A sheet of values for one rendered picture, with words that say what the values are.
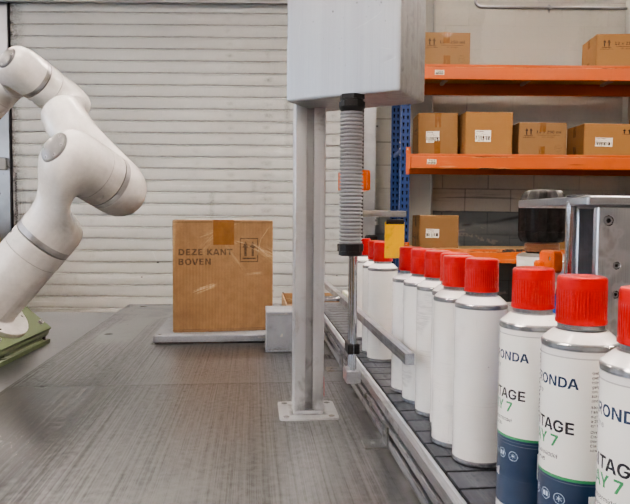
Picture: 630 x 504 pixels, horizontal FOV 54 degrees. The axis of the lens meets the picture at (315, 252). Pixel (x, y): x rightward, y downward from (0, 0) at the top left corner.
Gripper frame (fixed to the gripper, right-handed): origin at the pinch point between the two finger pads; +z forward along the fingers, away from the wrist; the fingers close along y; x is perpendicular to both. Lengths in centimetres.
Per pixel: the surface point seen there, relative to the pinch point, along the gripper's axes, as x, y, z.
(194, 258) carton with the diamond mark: 17, 77, -26
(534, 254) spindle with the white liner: 52, 141, -55
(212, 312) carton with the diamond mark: 8, 87, -23
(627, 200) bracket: 54, 137, -112
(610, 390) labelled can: 40, 137, -129
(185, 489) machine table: 8, 114, -103
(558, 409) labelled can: 37, 137, -122
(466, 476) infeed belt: 26, 138, -106
